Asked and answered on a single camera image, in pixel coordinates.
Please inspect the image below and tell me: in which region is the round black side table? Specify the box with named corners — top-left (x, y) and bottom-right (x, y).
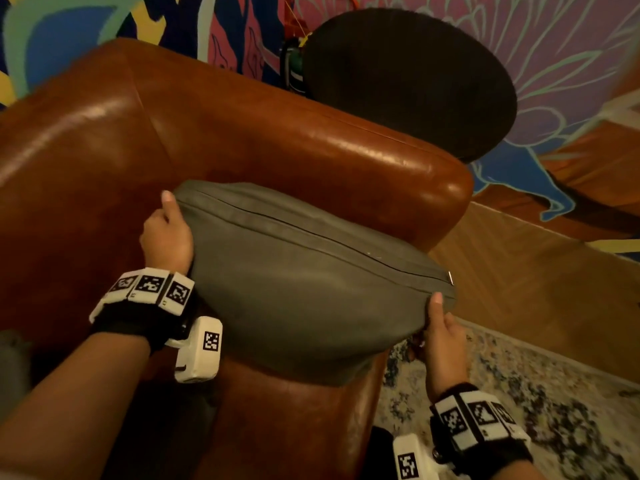
top-left (302, 8), bottom-right (519, 165)

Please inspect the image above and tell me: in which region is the grey cushion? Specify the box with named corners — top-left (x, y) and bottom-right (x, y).
top-left (0, 329), bottom-right (33, 423)
top-left (172, 179), bottom-right (457, 388)

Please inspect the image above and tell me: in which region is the person's left hand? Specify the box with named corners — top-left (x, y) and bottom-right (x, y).
top-left (139, 189), bottom-right (195, 277)

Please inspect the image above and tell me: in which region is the person's right hand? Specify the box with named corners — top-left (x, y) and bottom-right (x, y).
top-left (407, 292), bottom-right (471, 403)

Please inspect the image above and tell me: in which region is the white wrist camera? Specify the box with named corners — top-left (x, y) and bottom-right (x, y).
top-left (165, 316), bottom-right (225, 385)
top-left (392, 433), bottom-right (451, 480)

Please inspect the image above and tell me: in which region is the person's left forearm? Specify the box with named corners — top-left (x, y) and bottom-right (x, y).
top-left (0, 332), bottom-right (152, 480)

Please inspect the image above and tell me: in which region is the brown leather sofa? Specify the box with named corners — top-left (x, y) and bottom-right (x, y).
top-left (0, 37), bottom-right (475, 480)

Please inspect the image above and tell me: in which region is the green canister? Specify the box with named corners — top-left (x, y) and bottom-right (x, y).
top-left (279, 37), bottom-right (312, 98)

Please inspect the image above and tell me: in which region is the patterned grey rug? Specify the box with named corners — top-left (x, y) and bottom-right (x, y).
top-left (372, 317), bottom-right (640, 480)

